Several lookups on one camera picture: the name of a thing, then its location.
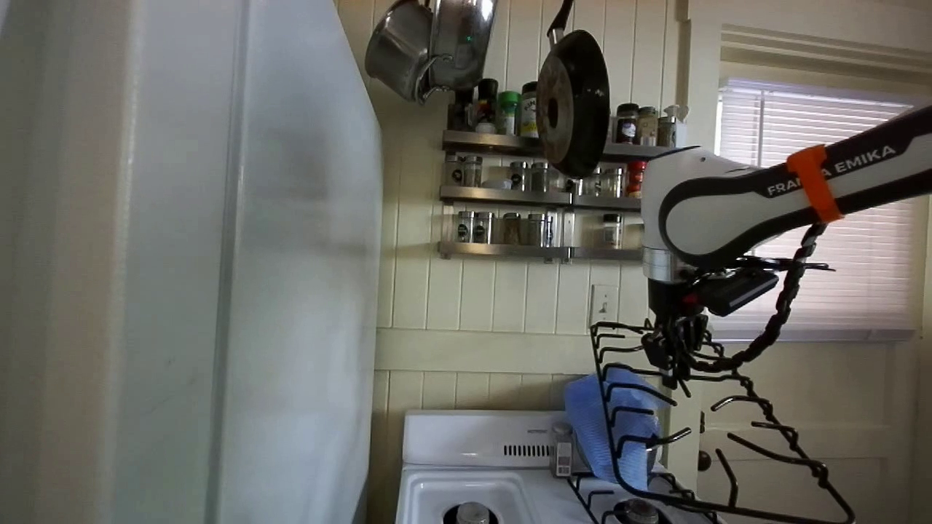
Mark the white refrigerator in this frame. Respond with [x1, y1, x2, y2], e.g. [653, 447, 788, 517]
[0, 0, 387, 524]

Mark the green lid spice jar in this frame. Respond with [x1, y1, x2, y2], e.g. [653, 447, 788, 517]
[494, 86, 523, 137]

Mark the metal wall spice rack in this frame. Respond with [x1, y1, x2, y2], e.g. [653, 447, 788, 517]
[433, 127, 698, 265]

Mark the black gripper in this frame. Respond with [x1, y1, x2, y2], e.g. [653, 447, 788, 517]
[644, 280, 720, 396]

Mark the dark spice jar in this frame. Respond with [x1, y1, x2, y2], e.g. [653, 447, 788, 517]
[470, 76, 500, 133]

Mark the black wire dish rack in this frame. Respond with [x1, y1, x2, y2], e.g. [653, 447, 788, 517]
[586, 321, 858, 524]

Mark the blue striped towel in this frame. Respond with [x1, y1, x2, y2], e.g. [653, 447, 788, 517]
[561, 364, 673, 489]

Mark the red spice jar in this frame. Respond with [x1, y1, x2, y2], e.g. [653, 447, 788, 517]
[624, 157, 649, 201]

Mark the white gas stove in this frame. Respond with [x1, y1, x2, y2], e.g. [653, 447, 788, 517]
[394, 408, 723, 524]

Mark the cream wall switch plate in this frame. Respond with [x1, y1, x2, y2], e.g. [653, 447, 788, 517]
[586, 281, 624, 328]

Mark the steel pot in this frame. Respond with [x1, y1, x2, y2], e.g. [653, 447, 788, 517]
[365, 0, 500, 105]

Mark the round stove burner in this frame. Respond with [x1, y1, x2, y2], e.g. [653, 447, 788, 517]
[611, 498, 673, 524]
[439, 498, 500, 524]

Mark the black frying pan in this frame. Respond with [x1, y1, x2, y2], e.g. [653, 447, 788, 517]
[534, 0, 615, 179]

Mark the white panel door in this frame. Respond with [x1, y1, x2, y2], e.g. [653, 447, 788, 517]
[666, 25, 932, 524]

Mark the white window blind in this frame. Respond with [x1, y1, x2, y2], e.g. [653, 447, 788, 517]
[713, 80, 925, 334]

